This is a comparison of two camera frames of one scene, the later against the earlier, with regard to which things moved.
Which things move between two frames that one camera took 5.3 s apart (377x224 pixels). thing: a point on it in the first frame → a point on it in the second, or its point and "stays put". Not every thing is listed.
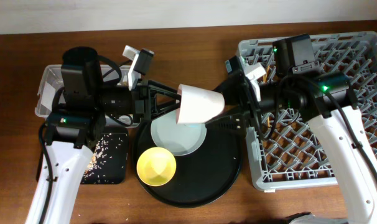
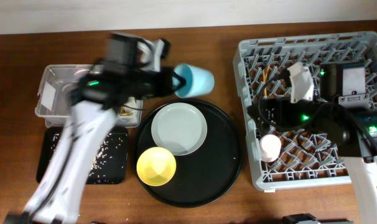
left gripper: (142, 99) → (167, 73)
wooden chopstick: (266, 74) stays put
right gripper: (248, 106) → (281, 106)
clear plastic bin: (50, 79) stays put
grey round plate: (178, 139) stays put
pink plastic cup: (196, 106) → (270, 146)
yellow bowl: (156, 166) stays put
